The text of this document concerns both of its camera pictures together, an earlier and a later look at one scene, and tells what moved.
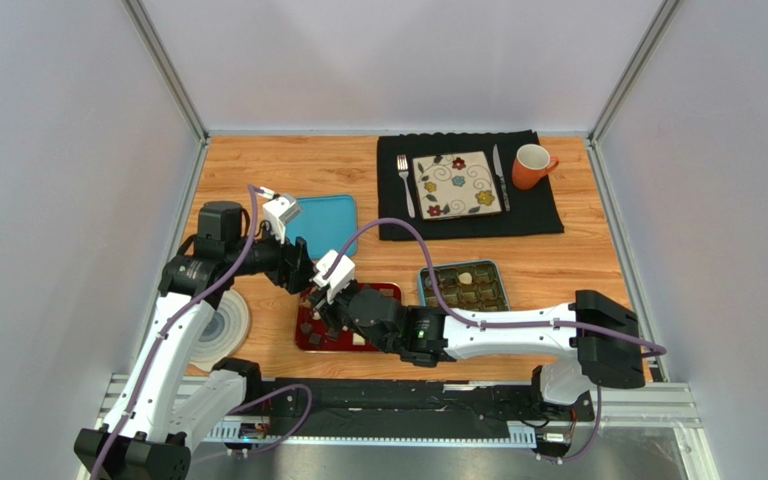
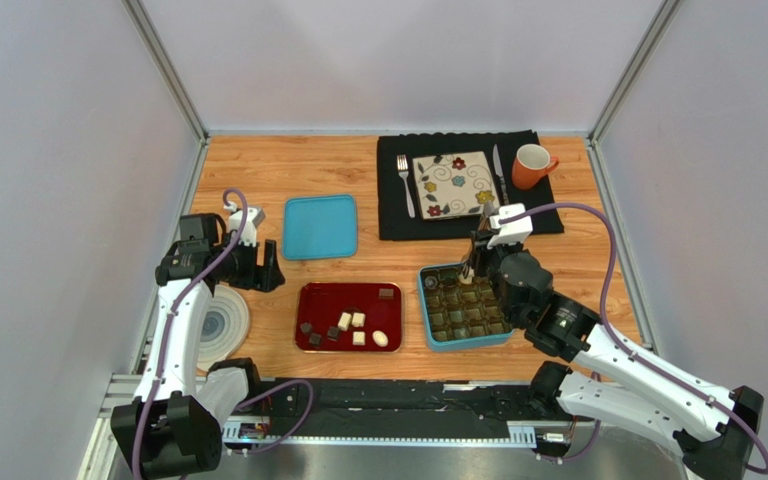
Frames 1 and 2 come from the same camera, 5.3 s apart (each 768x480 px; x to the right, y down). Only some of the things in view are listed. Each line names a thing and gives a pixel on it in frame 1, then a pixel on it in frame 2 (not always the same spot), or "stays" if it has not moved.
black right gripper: [334, 310] → [483, 247]
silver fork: [403, 168] stays
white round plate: [225, 332] stays
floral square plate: [455, 185] stays
